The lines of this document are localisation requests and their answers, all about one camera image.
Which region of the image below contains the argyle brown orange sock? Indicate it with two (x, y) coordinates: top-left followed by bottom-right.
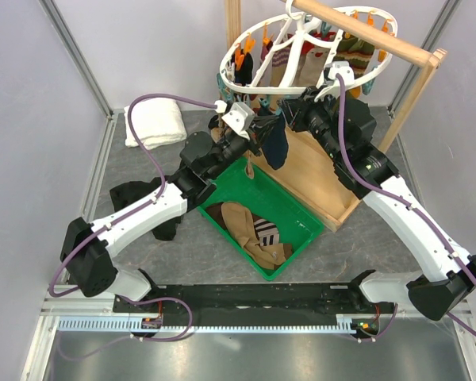
(209, 99), (228, 142)

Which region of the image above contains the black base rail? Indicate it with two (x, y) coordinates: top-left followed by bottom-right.
(128, 280), (393, 314)

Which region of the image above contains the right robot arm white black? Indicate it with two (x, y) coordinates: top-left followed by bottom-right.
(278, 87), (476, 321)

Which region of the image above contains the purple striped tan sock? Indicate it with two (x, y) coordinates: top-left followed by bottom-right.
(260, 46), (290, 87)

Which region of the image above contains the green plastic bin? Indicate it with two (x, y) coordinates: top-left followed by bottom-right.
(198, 158), (324, 281)

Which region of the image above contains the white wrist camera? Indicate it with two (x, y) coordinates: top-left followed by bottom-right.
(323, 61), (355, 90)
(222, 102), (255, 140)

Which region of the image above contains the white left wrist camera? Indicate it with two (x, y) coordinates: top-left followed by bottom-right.
(222, 102), (255, 140)

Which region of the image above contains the grey cable duct strip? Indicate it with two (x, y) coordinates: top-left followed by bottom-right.
(58, 316), (358, 334)

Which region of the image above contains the white oval sock hanger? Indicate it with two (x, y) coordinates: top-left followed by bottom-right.
(217, 10), (392, 101)

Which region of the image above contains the beige red hanging sock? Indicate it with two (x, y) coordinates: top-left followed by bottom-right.
(293, 42), (330, 87)

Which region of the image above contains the navy blue sock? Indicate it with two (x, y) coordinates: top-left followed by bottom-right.
(262, 115), (289, 170)
(253, 114), (280, 148)

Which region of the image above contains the teal clothes peg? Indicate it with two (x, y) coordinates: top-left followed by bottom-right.
(258, 98), (271, 115)
(274, 98), (284, 116)

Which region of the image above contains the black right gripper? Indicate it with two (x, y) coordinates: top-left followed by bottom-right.
(279, 85), (345, 164)

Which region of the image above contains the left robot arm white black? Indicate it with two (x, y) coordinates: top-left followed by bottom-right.
(60, 130), (262, 312)

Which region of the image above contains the black cloth pile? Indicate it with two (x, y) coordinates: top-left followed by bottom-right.
(109, 177), (182, 241)

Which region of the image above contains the wooden rack frame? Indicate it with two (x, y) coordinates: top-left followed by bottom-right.
(225, 1), (447, 232)

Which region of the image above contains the olive striped hanging sock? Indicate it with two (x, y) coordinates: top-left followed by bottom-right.
(333, 36), (375, 79)

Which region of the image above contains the black hanging sock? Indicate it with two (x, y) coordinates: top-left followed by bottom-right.
(235, 53), (254, 86)

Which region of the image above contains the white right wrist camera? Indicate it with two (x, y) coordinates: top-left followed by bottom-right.
(323, 61), (355, 90)

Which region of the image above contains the brown striped sock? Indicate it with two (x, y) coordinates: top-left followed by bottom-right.
(252, 214), (280, 246)

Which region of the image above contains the white folded towel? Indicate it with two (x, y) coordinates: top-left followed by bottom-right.
(132, 98), (187, 150)

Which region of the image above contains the tan sock in bin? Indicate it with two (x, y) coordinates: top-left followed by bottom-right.
(205, 202), (294, 270)

